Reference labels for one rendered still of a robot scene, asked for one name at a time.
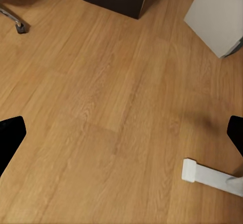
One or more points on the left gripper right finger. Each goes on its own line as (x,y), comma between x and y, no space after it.
(235,132)

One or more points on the desk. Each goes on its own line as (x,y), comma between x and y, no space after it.
(194,172)

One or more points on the desktop computer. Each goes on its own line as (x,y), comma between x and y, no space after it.
(219,23)

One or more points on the swivel chair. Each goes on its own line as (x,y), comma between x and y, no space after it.
(19,26)

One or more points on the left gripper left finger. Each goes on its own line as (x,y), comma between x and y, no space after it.
(12,133)

